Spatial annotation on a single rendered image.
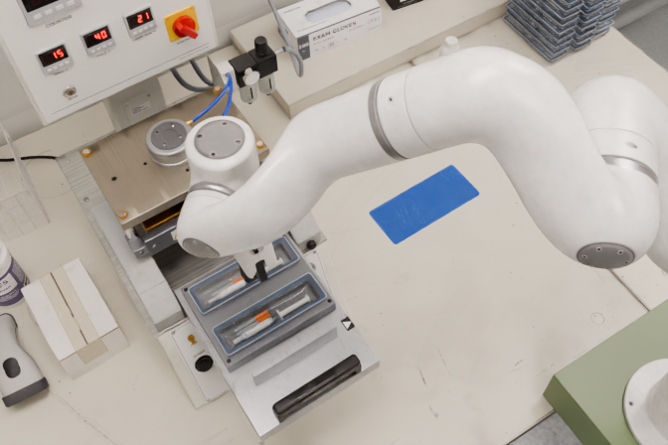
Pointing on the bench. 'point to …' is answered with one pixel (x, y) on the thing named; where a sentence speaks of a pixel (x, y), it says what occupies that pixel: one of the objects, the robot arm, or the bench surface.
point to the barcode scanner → (17, 366)
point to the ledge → (336, 68)
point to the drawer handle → (316, 386)
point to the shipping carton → (75, 318)
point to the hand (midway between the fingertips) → (250, 268)
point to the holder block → (253, 303)
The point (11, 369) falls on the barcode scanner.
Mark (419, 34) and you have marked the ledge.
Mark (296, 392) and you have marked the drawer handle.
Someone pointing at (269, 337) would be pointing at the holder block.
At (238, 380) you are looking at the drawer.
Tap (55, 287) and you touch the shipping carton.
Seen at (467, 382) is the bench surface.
